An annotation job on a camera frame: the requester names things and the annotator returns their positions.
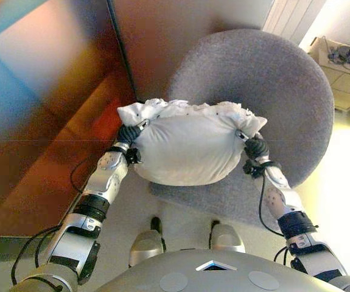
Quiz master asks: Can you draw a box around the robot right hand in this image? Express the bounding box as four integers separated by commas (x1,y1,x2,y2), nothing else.
234,129,270,161

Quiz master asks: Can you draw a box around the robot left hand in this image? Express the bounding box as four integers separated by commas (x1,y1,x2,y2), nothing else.
118,119,151,147

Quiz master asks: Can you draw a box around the white fringed cushion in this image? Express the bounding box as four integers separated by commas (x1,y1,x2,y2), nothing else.
116,97,268,187

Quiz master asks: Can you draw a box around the grey fabric armchair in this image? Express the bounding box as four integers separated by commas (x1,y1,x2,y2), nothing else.
149,29,335,232

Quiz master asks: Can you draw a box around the glossy reflective cabinet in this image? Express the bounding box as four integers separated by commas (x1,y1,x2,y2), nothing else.
0,0,139,238

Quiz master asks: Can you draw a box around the robot right leg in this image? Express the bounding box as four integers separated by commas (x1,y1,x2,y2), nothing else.
209,220,245,253

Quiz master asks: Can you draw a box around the robot leg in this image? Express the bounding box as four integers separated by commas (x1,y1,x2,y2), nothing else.
209,220,245,253
128,216,166,268

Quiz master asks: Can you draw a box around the beige nightstand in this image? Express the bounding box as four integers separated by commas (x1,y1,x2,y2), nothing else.
310,36,350,112

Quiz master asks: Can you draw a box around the robot left leg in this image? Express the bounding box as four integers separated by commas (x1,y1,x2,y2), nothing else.
128,216,166,268

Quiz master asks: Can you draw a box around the black lamp base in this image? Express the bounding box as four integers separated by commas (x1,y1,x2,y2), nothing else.
328,26,350,65

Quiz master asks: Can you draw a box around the white pleated curtain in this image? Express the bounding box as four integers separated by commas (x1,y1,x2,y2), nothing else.
262,0,327,40

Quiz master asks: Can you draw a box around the grey robot torso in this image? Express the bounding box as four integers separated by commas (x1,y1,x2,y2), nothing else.
95,249,343,292

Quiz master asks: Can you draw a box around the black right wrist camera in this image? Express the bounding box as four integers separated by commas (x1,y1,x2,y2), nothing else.
243,159,265,179

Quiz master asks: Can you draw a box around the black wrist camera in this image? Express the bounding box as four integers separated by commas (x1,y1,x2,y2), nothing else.
125,147,142,165
243,159,265,179

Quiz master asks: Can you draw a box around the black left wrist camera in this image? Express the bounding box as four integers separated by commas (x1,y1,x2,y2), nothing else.
125,147,142,165

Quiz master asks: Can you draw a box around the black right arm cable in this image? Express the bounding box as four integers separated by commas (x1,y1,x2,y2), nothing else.
258,173,285,238

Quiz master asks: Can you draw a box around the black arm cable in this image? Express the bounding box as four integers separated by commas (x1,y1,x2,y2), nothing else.
10,158,90,287
258,173,285,238

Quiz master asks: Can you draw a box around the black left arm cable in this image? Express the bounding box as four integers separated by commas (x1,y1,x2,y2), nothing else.
10,158,90,287

